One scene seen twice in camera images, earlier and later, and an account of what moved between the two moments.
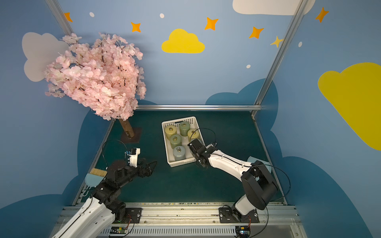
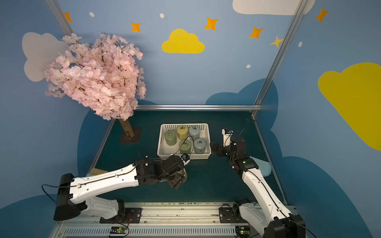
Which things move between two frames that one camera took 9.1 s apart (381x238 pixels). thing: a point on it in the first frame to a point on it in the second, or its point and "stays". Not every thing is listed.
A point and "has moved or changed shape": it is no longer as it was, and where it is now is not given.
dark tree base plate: (136, 139) stays
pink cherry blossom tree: (104, 76) stays
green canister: (175, 140) has moved or changed shape
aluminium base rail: (201, 220) stays
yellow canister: (170, 130) to (181, 172)
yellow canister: (192, 134) to (182, 132)
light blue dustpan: (268, 164) stays
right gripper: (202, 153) to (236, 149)
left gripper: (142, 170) to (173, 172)
